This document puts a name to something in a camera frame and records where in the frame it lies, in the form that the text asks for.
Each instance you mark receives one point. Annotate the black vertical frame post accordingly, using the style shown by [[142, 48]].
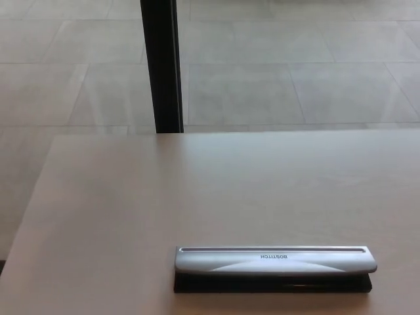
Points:
[[162, 65]]

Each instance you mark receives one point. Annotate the silver black Bostitch hole punch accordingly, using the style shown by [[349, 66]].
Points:
[[262, 264]]

